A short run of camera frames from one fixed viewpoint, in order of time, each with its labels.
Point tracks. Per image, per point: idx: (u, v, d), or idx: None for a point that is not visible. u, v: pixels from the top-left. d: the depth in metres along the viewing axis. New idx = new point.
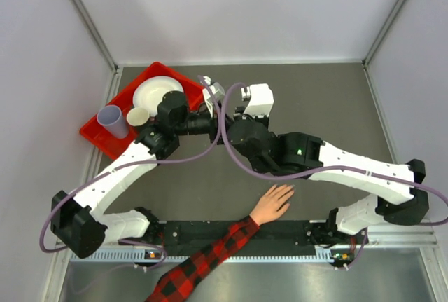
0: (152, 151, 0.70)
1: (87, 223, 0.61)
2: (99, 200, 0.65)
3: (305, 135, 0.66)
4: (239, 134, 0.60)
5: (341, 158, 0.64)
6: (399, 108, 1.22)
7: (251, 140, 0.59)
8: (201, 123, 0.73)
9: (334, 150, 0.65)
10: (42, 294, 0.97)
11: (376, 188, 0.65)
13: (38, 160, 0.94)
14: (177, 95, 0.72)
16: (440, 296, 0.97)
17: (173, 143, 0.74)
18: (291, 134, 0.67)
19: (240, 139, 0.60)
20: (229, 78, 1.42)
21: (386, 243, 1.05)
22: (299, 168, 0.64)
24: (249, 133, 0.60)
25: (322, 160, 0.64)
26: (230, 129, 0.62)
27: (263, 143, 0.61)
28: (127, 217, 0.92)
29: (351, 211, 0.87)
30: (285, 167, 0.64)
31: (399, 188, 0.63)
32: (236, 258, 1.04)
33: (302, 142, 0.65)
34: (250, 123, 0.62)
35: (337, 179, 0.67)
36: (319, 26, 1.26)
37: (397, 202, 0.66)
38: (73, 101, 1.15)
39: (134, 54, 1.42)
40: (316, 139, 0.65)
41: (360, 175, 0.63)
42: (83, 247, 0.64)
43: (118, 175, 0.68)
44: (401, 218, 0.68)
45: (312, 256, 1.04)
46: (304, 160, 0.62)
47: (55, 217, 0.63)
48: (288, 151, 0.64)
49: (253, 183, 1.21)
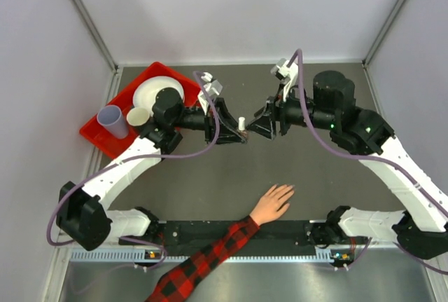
0: (158, 146, 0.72)
1: (96, 211, 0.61)
2: (107, 189, 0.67)
3: (381, 119, 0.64)
4: (326, 81, 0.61)
5: (400, 158, 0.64)
6: (399, 108, 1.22)
7: (336, 92, 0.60)
8: (198, 120, 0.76)
9: (400, 148, 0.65)
10: (42, 294, 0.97)
11: (414, 203, 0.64)
13: (38, 160, 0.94)
14: (170, 93, 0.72)
16: (440, 296, 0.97)
17: (176, 138, 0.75)
18: (365, 111, 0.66)
19: (325, 87, 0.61)
20: (229, 78, 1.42)
21: (385, 243, 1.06)
22: (358, 142, 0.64)
24: (338, 86, 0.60)
25: (383, 150, 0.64)
26: (321, 74, 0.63)
27: (344, 102, 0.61)
28: (129, 216, 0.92)
29: (365, 215, 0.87)
30: (347, 135, 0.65)
31: (437, 216, 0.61)
32: (236, 258, 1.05)
33: (374, 122, 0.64)
34: (344, 78, 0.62)
35: (383, 174, 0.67)
36: (319, 26, 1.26)
37: (422, 229, 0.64)
38: (74, 101, 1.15)
39: (134, 54, 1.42)
40: (388, 128, 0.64)
41: (407, 182, 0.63)
42: (90, 239, 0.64)
43: (126, 166, 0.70)
44: (415, 244, 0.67)
45: (312, 256, 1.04)
46: (367, 137, 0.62)
47: (63, 208, 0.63)
48: (358, 123, 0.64)
49: (253, 183, 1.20)
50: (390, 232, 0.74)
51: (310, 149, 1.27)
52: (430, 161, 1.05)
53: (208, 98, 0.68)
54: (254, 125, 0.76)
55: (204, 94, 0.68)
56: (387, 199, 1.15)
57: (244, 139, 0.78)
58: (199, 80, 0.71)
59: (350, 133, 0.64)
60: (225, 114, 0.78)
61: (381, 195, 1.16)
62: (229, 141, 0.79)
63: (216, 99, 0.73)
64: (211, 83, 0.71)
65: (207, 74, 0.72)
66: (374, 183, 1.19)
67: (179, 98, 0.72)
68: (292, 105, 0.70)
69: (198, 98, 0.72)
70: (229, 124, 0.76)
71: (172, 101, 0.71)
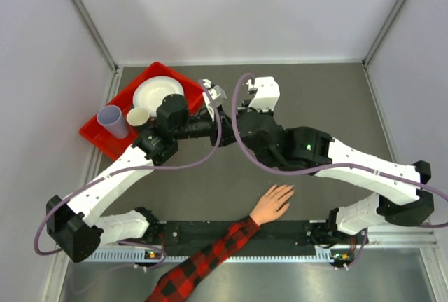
0: (149, 156, 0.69)
1: (80, 230, 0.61)
2: (92, 206, 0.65)
3: (315, 131, 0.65)
4: (248, 125, 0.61)
5: (349, 155, 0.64)
6: (399, 106, 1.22)
7: (260, 133, 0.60)
8: (202, 125, 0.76)
9: (343, 147, 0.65)
10: (42, 294, 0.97)
11: (382, 186, 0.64)
13: (38, 161, 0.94)
14: (179, 99, 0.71)
16: (440, 297, 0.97)
17: (172, 147, 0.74)
18: (298, 129, 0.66)
19: (248, 132, 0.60)
20: (228, 78, 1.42)
21: (386, 243, 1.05)
22: (307, 164, 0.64)
24: (258, 126, 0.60)
25: (331, 158, 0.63)
26: (239, 120, 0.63)
27: (272, 136, 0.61)
28: (126, 219, 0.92)
29: (353, 210, 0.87)
30: (293, 162, 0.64)
31: (405, 188, 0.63)
32: (236, 258, 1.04)
33: (311, 136, 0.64)
34: (260, 115, 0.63)
35: (344, 176, 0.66)
36: (320, 26, 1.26)
37: (400, 203, 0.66)
38: (73, 102, 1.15)
39: (134, 54, 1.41)
40: (325, 135, 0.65)
41: (367, 174, 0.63)
42: (78, 251, 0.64)
43: (113, 180, 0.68)
44: (402, 220, 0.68)
45: (312, 256, 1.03)
46: (313, 156, 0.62)
47: (50, 221, 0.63)
48: (297, 146, 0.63)
49: (253, 183, 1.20)
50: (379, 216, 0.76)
51: None
52: (430, 162, 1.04)
53: (214, 106, 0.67)
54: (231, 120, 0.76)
55: (211, 102, 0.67)
56: None
57: None
58: (201, 85, 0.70)
59: (295, 159, 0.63)
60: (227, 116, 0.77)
61: None
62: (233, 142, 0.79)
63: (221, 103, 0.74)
64: (215, 89, 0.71)
65: (206, 82, 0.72)
66: None
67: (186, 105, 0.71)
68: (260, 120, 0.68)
69: (206, 104, 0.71)
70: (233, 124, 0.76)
71: (179, 106, 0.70)
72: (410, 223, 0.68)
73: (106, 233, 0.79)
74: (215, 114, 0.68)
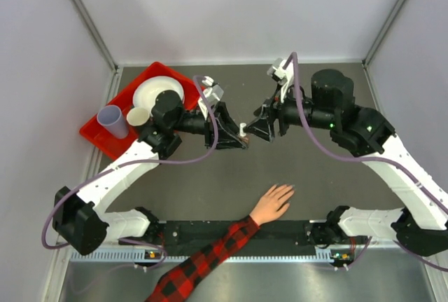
0: (156, 150, 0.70)
1: (90, 218, 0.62)
2: (101, 195, 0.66)
3: (383, 118, 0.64)
4: (326, 80, 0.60)
5: (401, 157, 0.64)
6: (399, 106, 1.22)
7: (335, 91, 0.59)
8: (197, 123, 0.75)
9: (400, 146, 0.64)
10: (42, 294, 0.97)
11: (415, 202, 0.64)
13: (38, 160, 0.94)
14: (170, 97, 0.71)
16: (440, 297, 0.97)
17: (175, 142, 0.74)
18: (366, 109, 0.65)
19: (323, 86, 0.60)
20: (228, 78, 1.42)
21: (386, 243, 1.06)
22: (359, 142, 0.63)
24: (338, 85, 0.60)
25: (383, 148, 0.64)
26: (318, 73, 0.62)
27: (344, 101, 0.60)
28: (127, 216, 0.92)
29: (364, 214, 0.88)
30: (347, 134, 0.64)
31: (437, 214, 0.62)
32: (236, 258, 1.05)
33: (374, 120, 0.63)
34: (343, 77, 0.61)
35: (385, 173, 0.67)
36: (320, 26, 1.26)
37: (422, 227, 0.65)
38: (73, 102, 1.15)
39: (135, 54, 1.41)
40: (390, 127, 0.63)
41: (408, 181, 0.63)
42: (86, 244, 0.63)
43: (122, 172, 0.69)
44: (415, 243, 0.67)
45: (312, 256, 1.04)
46: (368, 136, 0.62)
47: (58, 213, 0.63)
48: (358, 122, 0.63)
49: (254, 183, 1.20)
50: (390, 230, 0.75)
51: (309, 148, 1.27)
52: (430, 162, 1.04)
53: (206, 104, 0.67)
54: (253, 126, 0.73)
55: (204, 100, 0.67)
56: (387, 199, 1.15)
57: (245, 145, 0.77)
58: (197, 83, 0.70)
59: (351, 132, 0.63)
60: (227, 120, 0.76)
61: (381, 195, 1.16)
62: (229, 146, 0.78)
63: (217, 104, 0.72)
64: (212, 87, 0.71)
65: (208, 80, 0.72)
66: (374, 183, 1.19)
67: (179, 101, 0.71)
68: (290, 105, 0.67)
69: (199, 104, 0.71)
70: (229, 129, 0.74)
71: (172, 103, 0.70)
72: (420, 250, 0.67)
73: (112, 225, 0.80)
74: (208, 113, 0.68)
